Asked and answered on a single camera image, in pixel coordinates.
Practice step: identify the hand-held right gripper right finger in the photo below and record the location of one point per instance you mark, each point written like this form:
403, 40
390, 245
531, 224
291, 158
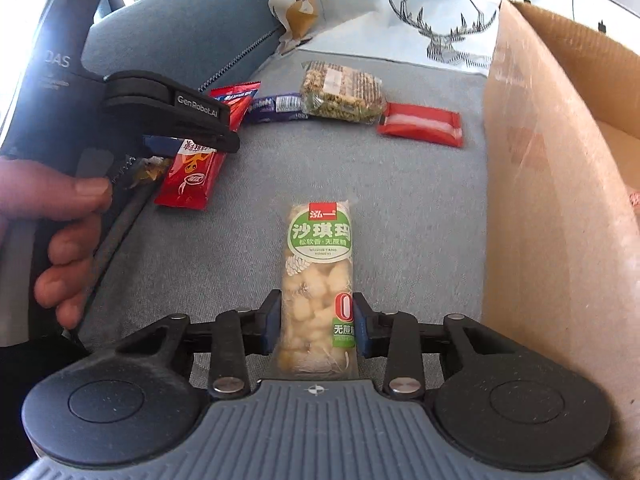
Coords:
363, 327

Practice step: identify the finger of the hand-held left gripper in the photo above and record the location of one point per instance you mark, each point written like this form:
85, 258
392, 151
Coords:
190, 115

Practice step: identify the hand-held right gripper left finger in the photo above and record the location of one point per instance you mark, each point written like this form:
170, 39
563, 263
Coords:
269, 322

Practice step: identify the golden snack wrapper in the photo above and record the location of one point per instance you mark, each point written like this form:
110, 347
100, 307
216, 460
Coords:
150, 170

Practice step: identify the purple snack packet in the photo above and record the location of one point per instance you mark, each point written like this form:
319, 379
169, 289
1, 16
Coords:
272, 109

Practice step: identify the green label puffed cake packet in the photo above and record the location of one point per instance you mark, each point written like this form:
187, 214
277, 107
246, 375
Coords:
320, 240

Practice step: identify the clear grain cake packet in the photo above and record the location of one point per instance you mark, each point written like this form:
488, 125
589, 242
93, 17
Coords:
342, 92

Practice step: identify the red packet with white stripe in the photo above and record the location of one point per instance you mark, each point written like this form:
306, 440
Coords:
420, 125

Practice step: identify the cardboard box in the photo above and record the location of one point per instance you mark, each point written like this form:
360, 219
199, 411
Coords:
550, 210

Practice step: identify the person's left hand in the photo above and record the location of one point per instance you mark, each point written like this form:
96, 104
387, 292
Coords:
55, 195

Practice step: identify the blue-grey sofa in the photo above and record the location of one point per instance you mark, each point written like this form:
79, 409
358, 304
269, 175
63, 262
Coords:
400, 210

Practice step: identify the deer print cloth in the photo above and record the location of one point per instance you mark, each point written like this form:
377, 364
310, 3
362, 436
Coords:
360, 20

